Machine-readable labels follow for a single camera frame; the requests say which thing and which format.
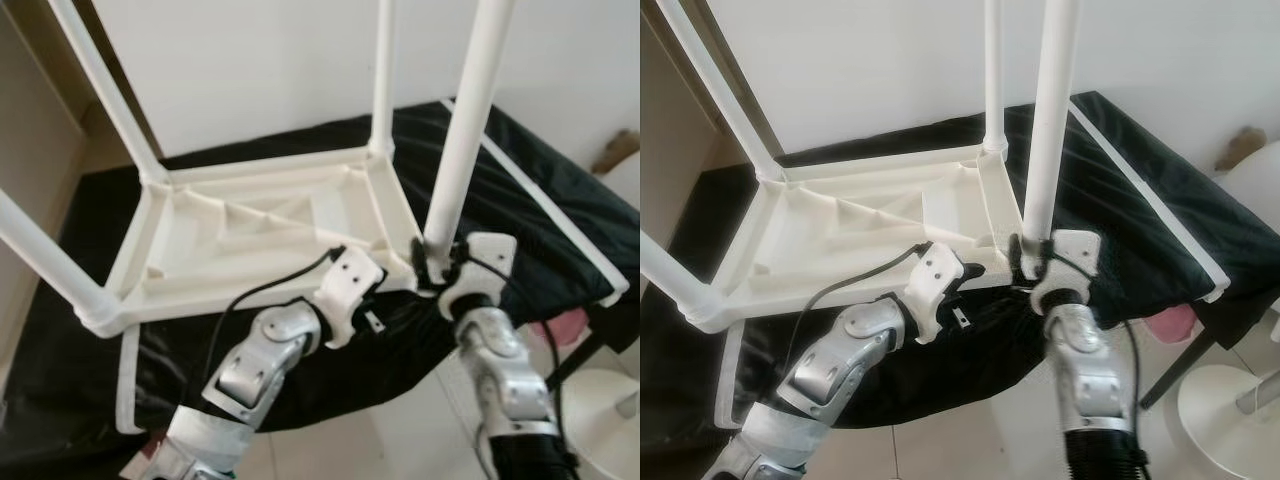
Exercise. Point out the white plastic children table top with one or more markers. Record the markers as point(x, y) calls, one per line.
point(840, 225)
point(230, 230)

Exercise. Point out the pink plastic object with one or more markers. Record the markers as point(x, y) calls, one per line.
point(560, 328)
point(153, 448)
point(1168, 324)

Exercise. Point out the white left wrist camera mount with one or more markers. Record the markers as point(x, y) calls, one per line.
point(935, 285)
point(345, 285)

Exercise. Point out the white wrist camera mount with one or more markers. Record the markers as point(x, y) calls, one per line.
point(485, 260)
point(345, 285)
point(935, 285)
point(1070, 258)

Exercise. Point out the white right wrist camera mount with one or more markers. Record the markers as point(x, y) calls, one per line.
point(485, 260)
point(1070, 258)

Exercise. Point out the brown wooden door frame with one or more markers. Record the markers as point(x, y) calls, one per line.
point(720, 60)
point(90, 60)

